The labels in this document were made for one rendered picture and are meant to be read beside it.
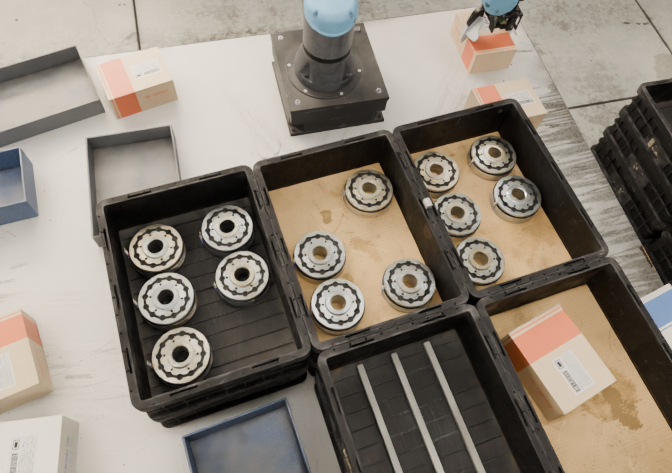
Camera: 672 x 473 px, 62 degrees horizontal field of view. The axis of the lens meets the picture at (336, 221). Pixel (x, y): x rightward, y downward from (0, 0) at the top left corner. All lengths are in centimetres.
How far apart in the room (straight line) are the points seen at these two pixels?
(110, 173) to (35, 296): 33
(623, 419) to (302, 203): 74
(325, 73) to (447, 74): 41
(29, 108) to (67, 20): 131
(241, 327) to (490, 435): 49
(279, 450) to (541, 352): 52
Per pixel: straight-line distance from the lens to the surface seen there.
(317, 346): 98
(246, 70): 159
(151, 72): 152
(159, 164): 143
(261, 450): 118
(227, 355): 108
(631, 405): 123
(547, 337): 110
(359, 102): 141
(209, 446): 119
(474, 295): 105
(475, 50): 162
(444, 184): 123
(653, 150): 201
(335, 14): 127
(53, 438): 117
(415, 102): 156
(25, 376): 123
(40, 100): 164
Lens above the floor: 187
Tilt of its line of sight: 62 degrees down
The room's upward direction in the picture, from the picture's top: 8 degrees clockwise
